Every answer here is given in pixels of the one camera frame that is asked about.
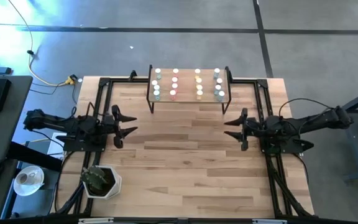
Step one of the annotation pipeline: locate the yellow extension cable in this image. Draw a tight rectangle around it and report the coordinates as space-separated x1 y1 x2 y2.
7 0 75 87

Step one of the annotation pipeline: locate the black cable bundle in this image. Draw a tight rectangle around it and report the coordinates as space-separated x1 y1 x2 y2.
53 151 88 215
267 154 312 218

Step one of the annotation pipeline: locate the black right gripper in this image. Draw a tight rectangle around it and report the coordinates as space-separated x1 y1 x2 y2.
224 108 256 152

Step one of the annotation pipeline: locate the grey desk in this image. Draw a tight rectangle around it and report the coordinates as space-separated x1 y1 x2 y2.
0 75 34 165

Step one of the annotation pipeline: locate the wooden shelf with black legs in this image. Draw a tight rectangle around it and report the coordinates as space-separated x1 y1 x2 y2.
146 64 233 115

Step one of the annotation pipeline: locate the white coffee cup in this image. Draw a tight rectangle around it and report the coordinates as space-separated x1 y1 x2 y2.
15 170 37 187

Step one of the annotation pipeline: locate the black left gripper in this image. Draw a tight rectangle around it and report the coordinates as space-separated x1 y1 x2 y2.
110 105 139 149

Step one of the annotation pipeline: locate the white box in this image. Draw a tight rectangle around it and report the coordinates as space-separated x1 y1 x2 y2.
47 132 68 156

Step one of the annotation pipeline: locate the white label strip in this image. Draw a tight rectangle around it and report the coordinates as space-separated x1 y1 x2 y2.
252 218 288 224
78 217 114 224

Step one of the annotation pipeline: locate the white hexagonal plant pot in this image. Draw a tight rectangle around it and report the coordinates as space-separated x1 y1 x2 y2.
82 166 122 200

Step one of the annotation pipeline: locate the green cactus plant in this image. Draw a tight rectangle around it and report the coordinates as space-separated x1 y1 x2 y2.
80 166 110 192

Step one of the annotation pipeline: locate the white cup on saucer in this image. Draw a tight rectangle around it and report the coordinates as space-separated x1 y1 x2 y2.
13 165 45 197

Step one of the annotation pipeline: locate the grey metal stand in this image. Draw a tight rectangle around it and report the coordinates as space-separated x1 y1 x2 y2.
323 84 358 184

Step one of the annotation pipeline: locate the black support beam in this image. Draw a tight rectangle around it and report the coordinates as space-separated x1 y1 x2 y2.
6 141 63 172

